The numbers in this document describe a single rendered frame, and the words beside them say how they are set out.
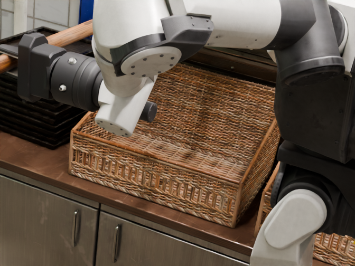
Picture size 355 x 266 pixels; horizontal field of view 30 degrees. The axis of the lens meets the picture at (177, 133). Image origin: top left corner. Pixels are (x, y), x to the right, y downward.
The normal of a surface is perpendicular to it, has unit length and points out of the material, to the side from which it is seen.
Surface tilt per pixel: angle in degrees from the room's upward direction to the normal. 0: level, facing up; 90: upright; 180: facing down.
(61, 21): 90
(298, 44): 67
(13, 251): 90
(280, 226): 90
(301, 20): 76
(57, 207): 90
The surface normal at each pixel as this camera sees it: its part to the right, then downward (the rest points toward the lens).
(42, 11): -0.40, 0.34
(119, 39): -0.67, -0.03
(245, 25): 0.57, 0.45
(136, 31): -0.23, -0.22
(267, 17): 0.62, 0.15
